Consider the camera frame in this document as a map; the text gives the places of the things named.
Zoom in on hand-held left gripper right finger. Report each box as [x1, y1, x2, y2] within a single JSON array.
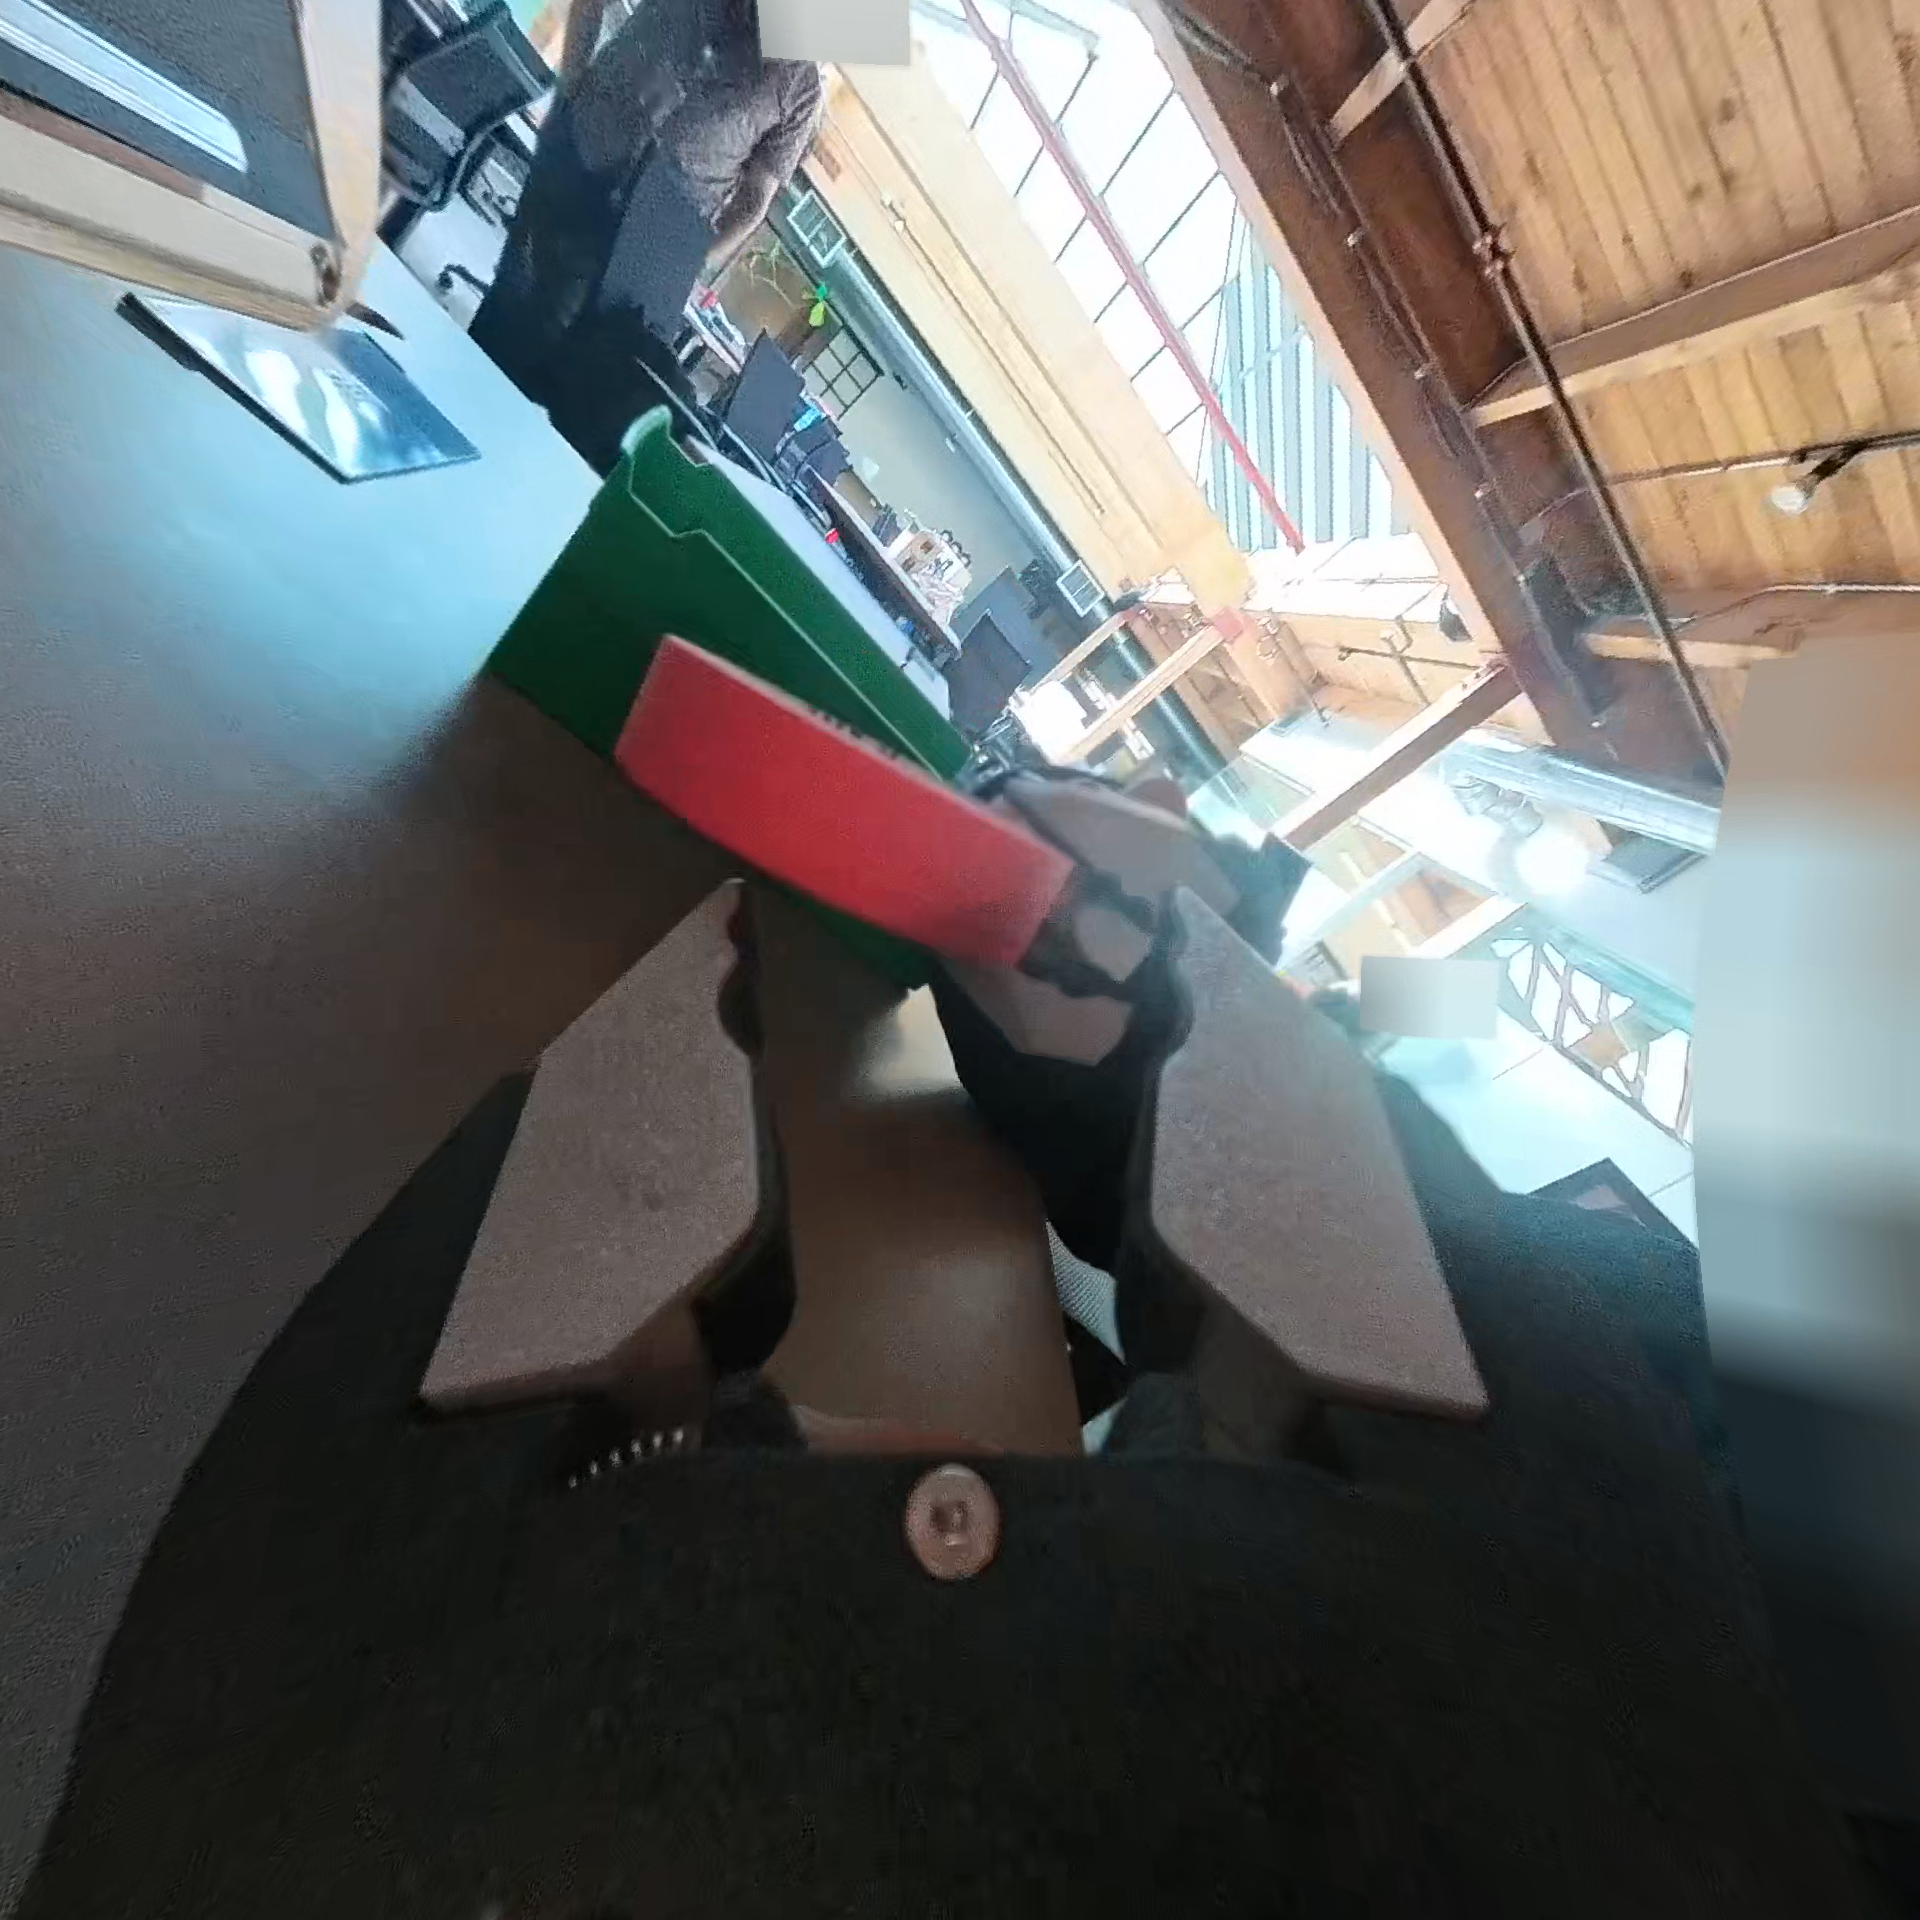
[[1118, 892, 1491, 1419]]

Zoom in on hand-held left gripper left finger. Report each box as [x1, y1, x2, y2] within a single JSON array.
[[421, 882, 799, 1419]]

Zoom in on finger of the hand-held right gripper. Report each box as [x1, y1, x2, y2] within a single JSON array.
[[934, 903, 1160, 1069], [1000, 780, 1241, 922]]

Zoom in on red tape roll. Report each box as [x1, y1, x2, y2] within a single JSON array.
[[613, 633, 1076, 972]]

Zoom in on stack of green bins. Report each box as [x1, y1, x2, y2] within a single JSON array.
[[487, 404, 981, 995]]

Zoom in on black flat plate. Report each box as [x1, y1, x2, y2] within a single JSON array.
[[116, 287, 484, 486]]

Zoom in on black board with wooden edge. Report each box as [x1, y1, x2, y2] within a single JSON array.
[[0, 0, 393, 337]]

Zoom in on silver ventilation duct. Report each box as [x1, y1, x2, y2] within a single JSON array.
[[1438, 743, 1727, 859]]

